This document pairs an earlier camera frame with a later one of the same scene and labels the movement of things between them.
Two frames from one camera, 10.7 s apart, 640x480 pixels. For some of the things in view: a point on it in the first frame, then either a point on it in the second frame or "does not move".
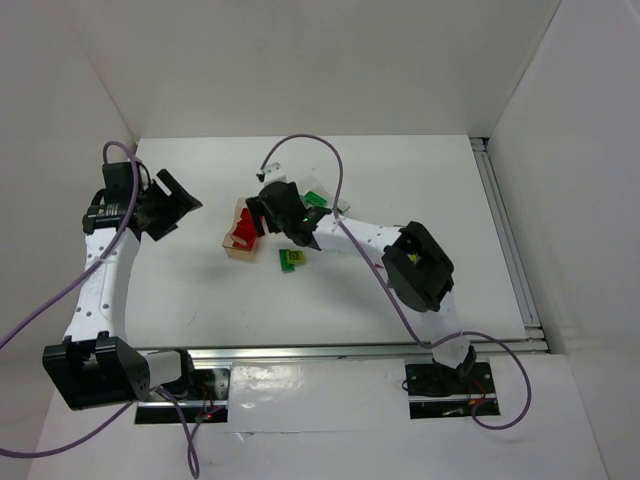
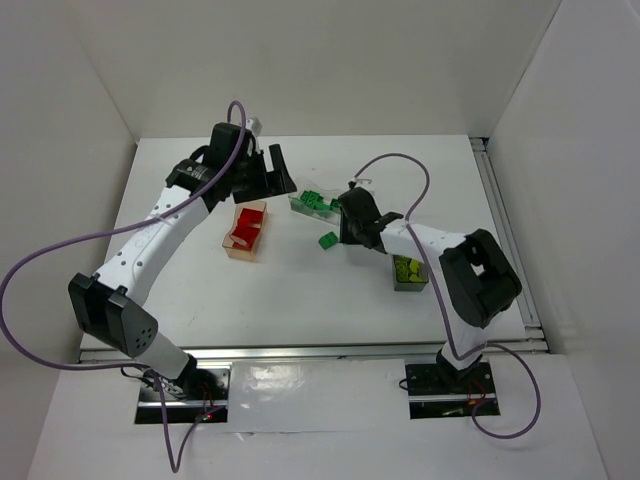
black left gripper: x=167 y=206 -> x=261 y=176
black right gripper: x=267 y=208 -> x=350 y=209
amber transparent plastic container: x=242 y=238 does not move
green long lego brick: x=315 y=198 does not move
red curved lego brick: x=248 y=234 does not move
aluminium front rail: x=335 y=350 does not move
